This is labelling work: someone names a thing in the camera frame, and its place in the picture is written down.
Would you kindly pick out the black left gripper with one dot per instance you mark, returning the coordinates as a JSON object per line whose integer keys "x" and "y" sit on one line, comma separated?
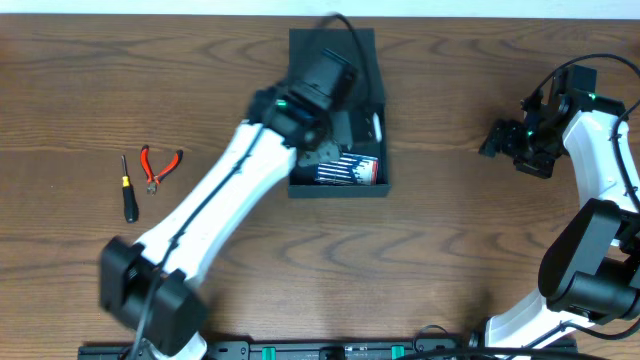
{"x": 326, "y": 151}

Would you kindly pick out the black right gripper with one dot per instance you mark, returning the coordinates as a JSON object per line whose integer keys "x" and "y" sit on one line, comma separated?
{"x": 503, "y": 138}

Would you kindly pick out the clear screwdriver set case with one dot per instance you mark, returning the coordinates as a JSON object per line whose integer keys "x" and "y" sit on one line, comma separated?
{"x": 349, "y": 169}

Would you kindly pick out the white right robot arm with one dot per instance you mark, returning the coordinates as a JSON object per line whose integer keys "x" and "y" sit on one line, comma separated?
{"x": 590, "y": 274}

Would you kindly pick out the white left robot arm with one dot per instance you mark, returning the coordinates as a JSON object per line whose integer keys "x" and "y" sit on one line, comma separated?
{"x": 151, "y": 286}

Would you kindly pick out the black open gift box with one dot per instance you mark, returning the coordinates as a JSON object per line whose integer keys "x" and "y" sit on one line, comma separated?
{"x": 370, "y": 80}

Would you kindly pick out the black handled screwdriver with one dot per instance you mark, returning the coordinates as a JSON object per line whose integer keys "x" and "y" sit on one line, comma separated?
{"x": 131, "y": 210}

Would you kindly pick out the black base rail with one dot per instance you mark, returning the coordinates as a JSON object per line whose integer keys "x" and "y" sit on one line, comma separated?
{"x": 243, "y": 350}

